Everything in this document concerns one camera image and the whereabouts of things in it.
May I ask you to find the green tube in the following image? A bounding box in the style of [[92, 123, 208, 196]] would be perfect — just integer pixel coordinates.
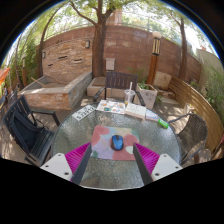
[[157, 118, 170, 130]]

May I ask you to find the beige stone slab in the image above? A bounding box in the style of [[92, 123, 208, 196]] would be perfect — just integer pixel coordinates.
[[153, 70, 173, 91]]

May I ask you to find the open white book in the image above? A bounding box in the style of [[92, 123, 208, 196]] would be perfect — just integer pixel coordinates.
[[124, 102, 148, 120]]

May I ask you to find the black metal chair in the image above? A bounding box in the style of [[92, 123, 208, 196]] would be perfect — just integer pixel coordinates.
[[2, 94, 61, 167]]

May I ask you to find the wooden garden lamp post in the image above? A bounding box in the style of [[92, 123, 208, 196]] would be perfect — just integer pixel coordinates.
[[146, 30, 163, 86]]

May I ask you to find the grey wicker chair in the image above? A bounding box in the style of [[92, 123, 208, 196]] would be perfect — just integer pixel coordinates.
[[167, 112, 209, 166]]

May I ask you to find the concrete planter with plant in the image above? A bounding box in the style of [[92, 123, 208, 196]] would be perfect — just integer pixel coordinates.
[[135, 79, 159, 111]]

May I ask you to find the raised stone garden bed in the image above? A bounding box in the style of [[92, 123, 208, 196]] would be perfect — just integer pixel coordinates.
[[18, 69, 94, 111]]

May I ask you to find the white wall box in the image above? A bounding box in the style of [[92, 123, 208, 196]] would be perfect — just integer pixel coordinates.
[[105, 57, 116, 71]]

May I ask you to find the thick forked tree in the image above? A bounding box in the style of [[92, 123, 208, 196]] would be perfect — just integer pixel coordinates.
[[68, 0, 116, 78]]

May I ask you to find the clear plastic cup with straw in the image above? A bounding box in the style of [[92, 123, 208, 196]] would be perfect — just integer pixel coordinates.
[[124, 81, 136, 107]]

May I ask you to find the thin blue booklet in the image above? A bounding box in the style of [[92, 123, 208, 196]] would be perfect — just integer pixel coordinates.
[[145, 109, 161, 122]]

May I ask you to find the floral pink mouse pad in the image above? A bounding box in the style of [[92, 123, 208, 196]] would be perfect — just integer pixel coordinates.
[[90, 124, 141, 162]]

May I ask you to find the blue computer mouse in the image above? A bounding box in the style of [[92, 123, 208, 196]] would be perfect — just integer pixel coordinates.
[[110, 134, 124, 151]]

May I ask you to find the curved wooden slat bench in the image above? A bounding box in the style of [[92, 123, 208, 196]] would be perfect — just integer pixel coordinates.
[[168, 75, 224, 154]]

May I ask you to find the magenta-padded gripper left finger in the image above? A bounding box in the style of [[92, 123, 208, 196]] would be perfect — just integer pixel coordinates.
[[39, 142, 93, 185]]

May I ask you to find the dark slatted wooden chair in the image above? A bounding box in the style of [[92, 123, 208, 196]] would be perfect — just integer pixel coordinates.
[[93, 70, 147, 108]]

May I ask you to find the illustrated picture sheet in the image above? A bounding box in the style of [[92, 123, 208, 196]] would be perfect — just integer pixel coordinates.
[[95, 99, 127, 115]]

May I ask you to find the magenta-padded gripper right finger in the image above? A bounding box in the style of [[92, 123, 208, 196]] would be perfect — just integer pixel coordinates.
[[132, 142, 184, 186]]

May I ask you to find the slim tree trunk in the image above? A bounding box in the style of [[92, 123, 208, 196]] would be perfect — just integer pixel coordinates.
[[173, 16, 189, 83]]

